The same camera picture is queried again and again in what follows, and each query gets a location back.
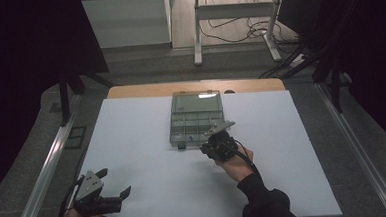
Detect black curtain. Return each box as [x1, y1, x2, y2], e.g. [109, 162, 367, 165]
[0, 0, 118, 207]
[276, 0, 386, 165]

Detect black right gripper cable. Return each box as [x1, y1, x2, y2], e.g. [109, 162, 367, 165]
[232, 138, 261, 176]

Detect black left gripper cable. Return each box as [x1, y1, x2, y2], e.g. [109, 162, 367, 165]
[54, 175, 88, 217]

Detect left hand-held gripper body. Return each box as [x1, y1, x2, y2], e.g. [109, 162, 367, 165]
[71, 168, 124, 217]

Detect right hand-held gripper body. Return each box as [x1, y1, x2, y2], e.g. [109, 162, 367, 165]
[203, 119, 240, 164]

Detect thick black cable bundle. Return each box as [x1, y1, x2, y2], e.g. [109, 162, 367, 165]
[257, 41, 316, 81]

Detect white power strip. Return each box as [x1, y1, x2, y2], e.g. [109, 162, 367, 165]
[288, 53, 309, 68]

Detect thin black floor cables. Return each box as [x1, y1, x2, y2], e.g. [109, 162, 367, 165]
[197, 0, 300, 46]

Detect white metal desk frame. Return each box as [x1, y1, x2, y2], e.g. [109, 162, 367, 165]
[190, 0, 289, 67]

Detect white cabinet panel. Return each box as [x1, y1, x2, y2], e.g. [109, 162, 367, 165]
[81, 0, 174, 50]

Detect person's right hand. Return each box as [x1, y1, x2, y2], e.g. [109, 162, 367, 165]
[214, 144, 257, 184]

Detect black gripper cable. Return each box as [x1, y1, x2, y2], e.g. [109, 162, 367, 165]
[232, 138, 261, 176]
[54, 175, 88, 217]

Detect clear grey plastic compartment box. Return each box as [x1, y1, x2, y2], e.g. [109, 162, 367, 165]
[166, 89, 227, 151]

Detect black metal stand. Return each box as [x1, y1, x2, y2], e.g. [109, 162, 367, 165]
[310, 55, 346, 115]
[56, 68, 117, 128]

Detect white table cover sheet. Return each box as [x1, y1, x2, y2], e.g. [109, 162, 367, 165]
[74, 86, 343, 217]

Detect aluminium rail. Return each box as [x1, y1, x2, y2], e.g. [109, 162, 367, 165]
[314, 77, 386, 217]
[4, 93, 90, 217]

